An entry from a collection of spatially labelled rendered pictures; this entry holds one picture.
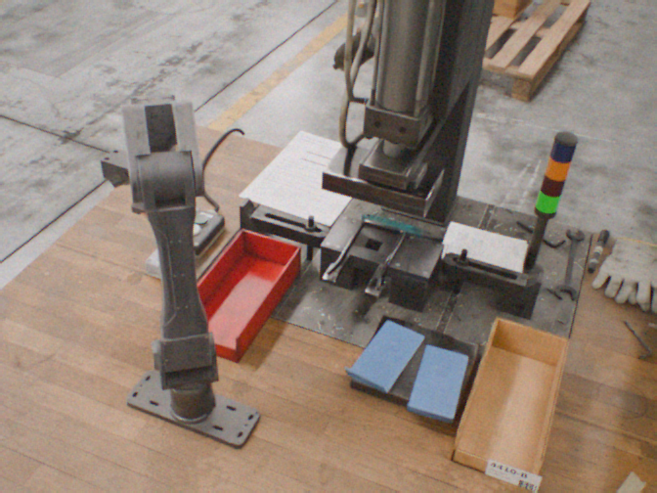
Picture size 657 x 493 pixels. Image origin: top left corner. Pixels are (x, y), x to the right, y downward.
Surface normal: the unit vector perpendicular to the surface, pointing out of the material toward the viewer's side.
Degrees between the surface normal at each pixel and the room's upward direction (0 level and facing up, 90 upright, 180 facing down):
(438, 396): 0
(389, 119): 90
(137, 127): 39
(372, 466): 0
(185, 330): 76
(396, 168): 0
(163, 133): 65
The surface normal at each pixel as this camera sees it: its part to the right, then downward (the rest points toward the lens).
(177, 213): 0.26, 0.42
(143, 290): 0.05, -0.77
